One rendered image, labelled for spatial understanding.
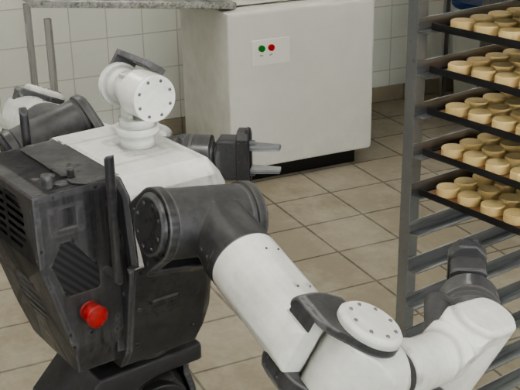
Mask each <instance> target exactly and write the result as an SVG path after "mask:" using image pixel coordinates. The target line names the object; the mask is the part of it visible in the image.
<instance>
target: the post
mask: <svg viewBox="0 0 520 390"><path fill-rule="evenodd" d="M428 14H429V0H409V13H408V32H407V51H406V70H405V107H404V126H403V145H402V182H401V200H400V220H399V256H398V275H397V294H396V314H395V322H396V323H397V324H398V325H399V328H400V330H401V332H402V336H403V337H404V329H405V328H408V327H410V326H413V314H414V310H411V309H410V308H408V307H406V306H405V295H406V294H408V293H411V292H413V291H415V282H416V275H414V274H412V273H411V272H408V271H407V258H411V257H412V256H415V255H416V252H417V238H416V237H413V236H412V235H410V234H409V222H410V221H413V220H415V219H418V218H419V200H417V199H416V198H413V197H411V196H410V188H411V183H414V182H417V181H420V173H421V160H418V159H414V158H412V144H415V143H417V142H421V141H422V140H423V120H421V119H418V118H414V104H415V103H418V102H421V101H424V94H425V78H423V77H418V76H416V61H420V60H426V47H427V35H426V34H422V33H418V18H421V17H426V16H428Z"/></svg>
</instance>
